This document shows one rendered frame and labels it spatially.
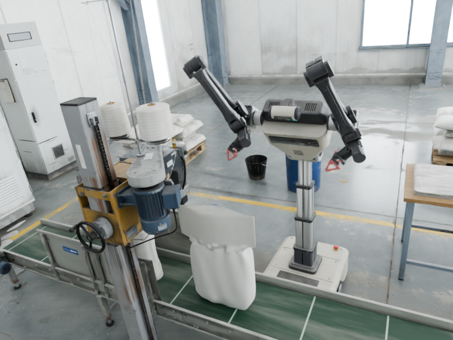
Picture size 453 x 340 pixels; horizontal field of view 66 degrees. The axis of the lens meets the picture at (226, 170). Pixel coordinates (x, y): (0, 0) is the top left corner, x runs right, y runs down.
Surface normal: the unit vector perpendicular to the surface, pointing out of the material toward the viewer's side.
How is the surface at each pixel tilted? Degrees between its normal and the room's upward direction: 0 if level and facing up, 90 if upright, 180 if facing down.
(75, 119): 90
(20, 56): 90
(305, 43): 90
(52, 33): 90
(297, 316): 0
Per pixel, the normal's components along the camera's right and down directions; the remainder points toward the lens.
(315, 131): -0.38, -0.43
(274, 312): -0.10, -0.91
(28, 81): 0.89, 0.11
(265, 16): -0.44, 0.41
